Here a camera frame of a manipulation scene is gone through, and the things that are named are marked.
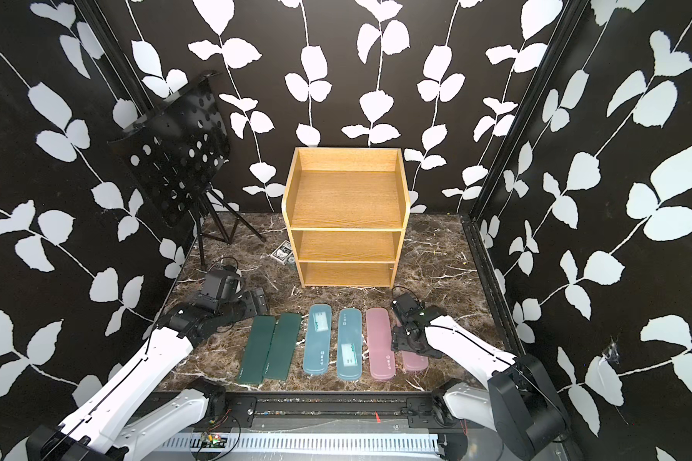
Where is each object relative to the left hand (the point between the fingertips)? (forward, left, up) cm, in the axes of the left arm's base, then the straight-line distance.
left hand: (260, 297), depth 80 cm
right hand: (-10, -43, -13) cm, 46 cm away
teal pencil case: (-9, -15, -16) cm, 23 cm away
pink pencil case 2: (-15, -43, -13) cm, 48 cm away
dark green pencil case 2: (-9, -4, -15) cm, 18 cm away
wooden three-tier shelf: (+17, -25, +17) cm, 35 cm away
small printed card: (+25, -1, -12) cm, 28 cm away
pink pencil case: (-15, -34, -14) cm, 40 cm away
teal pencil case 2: (-13, -25, -13) cm, 31 cm away
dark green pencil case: (-10, +3, -13) cm, 17 cm away
